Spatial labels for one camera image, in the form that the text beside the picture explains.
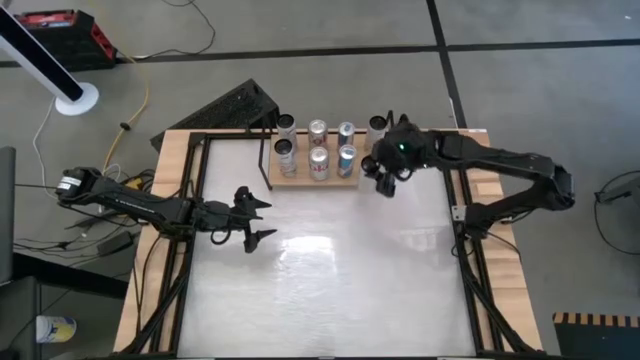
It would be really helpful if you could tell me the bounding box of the black perforated metal panel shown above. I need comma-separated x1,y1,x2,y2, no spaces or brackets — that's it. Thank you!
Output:
149,78,280,153

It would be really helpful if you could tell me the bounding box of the wooden shelf with black frame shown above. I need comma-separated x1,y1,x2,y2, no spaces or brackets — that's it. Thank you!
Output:
257,130,374,192

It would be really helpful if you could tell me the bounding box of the Red Bull can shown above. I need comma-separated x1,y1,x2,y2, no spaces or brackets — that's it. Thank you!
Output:
337,121,357,147
337,144,359,179

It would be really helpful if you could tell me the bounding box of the red black toolbox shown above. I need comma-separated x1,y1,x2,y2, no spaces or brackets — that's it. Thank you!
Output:
13,8,119,72

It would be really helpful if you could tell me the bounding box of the silver slim beverage can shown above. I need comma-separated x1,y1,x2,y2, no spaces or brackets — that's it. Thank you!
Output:
276,113,300,150

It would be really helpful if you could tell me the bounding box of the white floor cable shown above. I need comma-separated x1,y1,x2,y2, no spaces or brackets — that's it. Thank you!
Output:
32,97,57,174

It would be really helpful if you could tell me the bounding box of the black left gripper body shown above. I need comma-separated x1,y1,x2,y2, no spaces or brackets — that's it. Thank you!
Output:
192,199,254,234

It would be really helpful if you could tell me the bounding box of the black power adapter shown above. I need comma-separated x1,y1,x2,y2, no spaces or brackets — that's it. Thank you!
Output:
96,230,135,257

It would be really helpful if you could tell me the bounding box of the white yellow Celsius can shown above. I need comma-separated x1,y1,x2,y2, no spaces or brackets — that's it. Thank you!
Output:
367,115,390,152

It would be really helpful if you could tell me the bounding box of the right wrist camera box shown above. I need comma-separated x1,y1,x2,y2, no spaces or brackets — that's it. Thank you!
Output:
374,169,399,199

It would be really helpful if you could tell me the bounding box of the yellow cable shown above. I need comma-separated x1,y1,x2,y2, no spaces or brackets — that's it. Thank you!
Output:
101,52,151,174

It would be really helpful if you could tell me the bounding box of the black floor cable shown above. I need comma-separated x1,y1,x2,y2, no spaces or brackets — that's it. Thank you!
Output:
132,0,217,61

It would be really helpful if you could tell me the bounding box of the Diet Coke can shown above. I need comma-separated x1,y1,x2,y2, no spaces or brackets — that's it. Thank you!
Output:
307,146,331,182
307,118,330,149

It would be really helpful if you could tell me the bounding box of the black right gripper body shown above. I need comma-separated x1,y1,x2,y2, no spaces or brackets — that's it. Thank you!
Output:
372,119,441,169

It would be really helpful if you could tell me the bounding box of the black yellow striped case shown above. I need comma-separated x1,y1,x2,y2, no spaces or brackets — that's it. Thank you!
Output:
551,311,640,360

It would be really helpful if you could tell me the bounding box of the white pole with round base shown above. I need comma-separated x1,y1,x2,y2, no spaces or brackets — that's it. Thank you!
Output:
0,5,100,117

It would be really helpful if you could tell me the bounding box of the Celsius Peach Vibe can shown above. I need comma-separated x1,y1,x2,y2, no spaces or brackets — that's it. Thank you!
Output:
273,138,299,178

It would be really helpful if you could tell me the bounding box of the white yellow container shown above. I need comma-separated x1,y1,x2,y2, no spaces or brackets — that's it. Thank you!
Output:
35,315,78,344

